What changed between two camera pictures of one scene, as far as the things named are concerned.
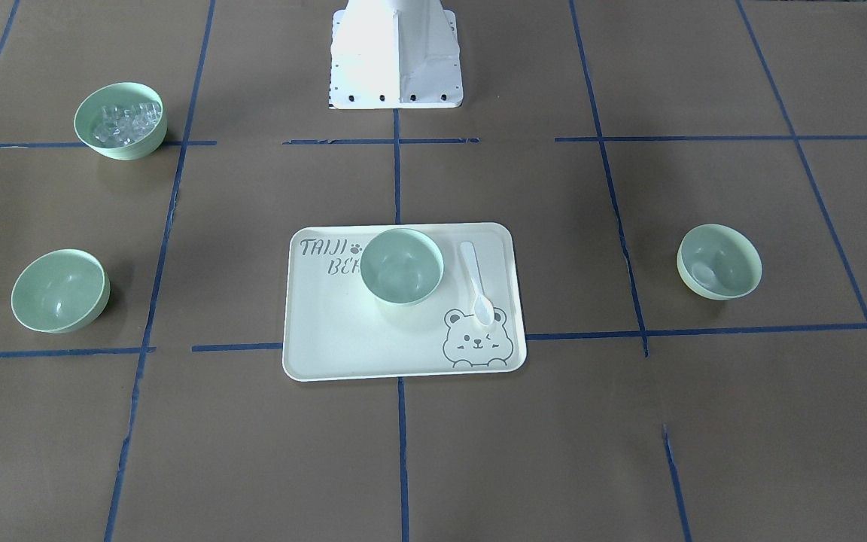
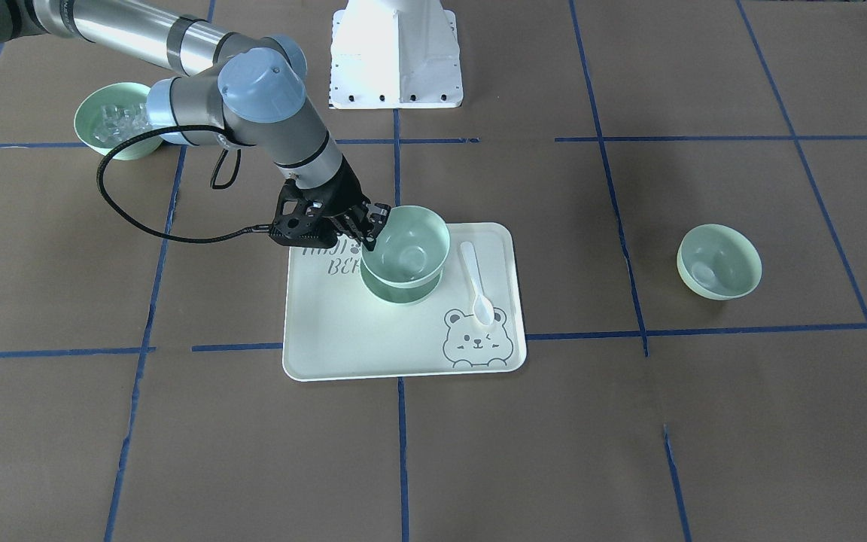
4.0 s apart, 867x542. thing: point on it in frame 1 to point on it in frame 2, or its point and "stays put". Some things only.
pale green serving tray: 335,329 stays put
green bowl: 719,263 stays put
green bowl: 61,291 to 411,248
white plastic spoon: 484,309 stays put
